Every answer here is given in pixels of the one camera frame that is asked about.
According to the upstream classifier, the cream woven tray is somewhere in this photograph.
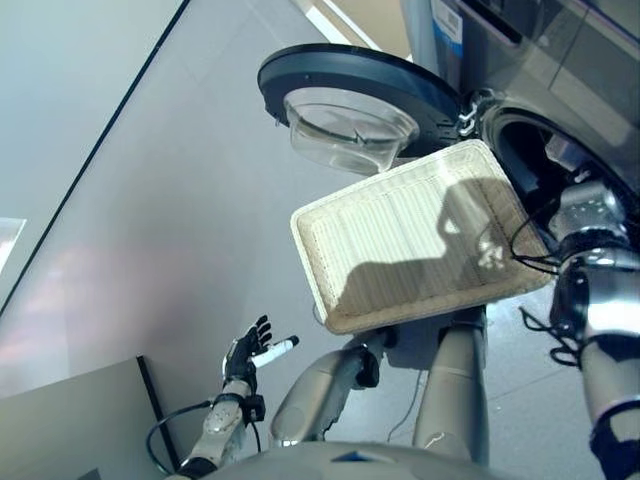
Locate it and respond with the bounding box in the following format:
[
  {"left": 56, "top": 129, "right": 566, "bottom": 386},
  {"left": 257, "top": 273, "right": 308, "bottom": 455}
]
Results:
[{"left": 289, "top": 139, "right": 551, "bottom": 336}]

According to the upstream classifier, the white counter cabinet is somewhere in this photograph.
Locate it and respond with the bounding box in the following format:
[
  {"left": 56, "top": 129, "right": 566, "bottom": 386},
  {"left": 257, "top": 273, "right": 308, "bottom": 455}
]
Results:
[{"left": 294, "top": 0, "right": 416, "bottom": 62}]

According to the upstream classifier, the round glass washer door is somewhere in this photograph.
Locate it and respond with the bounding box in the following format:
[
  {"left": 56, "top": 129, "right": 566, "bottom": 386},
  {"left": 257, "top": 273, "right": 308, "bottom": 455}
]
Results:
[{"left": 257, "top": 43, "right": 474, "bottom": 176}]

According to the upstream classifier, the silver robot torso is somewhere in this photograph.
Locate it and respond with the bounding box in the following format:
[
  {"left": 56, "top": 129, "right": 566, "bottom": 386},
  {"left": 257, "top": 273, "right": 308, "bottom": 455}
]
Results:
[{"left": 209, "top": 439, "right": 506, "bottom": 480}]

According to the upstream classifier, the silver right robot leg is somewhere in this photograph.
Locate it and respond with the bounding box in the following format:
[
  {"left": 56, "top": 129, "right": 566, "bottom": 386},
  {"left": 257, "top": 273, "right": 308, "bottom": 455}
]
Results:
[{"left": 412, "top": 307, "right": 496, "bottom": 464}]

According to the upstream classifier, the dark grey washing machine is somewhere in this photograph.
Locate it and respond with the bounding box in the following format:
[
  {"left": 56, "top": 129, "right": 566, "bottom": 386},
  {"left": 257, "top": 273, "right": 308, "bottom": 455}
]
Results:
[{"left": 434, "top": 0, "right": 640, "bottom": 221}]

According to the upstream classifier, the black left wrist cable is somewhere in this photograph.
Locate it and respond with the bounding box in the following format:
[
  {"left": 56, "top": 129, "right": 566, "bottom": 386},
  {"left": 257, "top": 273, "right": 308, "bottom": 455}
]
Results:
[{"left": 146, "top": 397, "right": 264, "bottom": 474}]

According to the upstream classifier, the silver left robot leg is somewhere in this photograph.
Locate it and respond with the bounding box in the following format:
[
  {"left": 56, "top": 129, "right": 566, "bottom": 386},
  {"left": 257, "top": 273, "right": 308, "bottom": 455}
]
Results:
[{"left": 269, "top": 332, "right": 396, "bottom": 449}]

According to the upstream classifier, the silver robot leg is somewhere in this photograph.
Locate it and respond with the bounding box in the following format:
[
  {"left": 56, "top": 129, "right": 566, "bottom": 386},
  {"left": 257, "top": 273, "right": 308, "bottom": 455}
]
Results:
[
  {"left": 269, "top": 332, "right": 396, "bottom": 449},
  {"left": 412, "top": 307, "right": 496, "bottom": 464}
]

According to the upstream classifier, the white tall cabinet panel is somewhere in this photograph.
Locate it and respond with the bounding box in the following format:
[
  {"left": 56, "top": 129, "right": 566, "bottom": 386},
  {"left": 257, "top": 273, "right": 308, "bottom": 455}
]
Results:
[{"left": 399, "top": 0, "right": 469, "bottom": 94}]

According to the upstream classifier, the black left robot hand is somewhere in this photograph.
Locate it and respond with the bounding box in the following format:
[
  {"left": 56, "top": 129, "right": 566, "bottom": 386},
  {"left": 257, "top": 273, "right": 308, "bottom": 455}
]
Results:
[{"left": 222, "top": 314, "right": 300, "bottom": 384}]

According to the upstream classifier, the grey board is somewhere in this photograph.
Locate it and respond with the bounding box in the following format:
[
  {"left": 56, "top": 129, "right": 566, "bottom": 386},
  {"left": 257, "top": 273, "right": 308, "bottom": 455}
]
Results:
[{"left": 0, "top": 354, "right": 174, "bottom": 480}]

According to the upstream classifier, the thin floor cable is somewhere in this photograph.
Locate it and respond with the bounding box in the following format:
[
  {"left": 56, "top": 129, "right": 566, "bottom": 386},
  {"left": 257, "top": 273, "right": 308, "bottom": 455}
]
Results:
[{"left": 387, "top": 384, "right": 429, "bottom": 444}]

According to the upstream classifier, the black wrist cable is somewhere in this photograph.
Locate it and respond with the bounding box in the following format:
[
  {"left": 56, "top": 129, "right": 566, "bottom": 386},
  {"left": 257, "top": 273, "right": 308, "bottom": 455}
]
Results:
[
  {"left": 509, "top": 197, "right": 596, "bottom": 371},
  {"left": 146, "top": 397, "right": 264, "bottom": 474}
]

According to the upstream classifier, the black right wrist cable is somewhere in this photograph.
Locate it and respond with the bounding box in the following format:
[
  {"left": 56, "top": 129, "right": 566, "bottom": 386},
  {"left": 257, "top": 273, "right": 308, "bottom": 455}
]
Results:
[{"left": 509, "top": 197, "right": 596, "bottom": 371}]

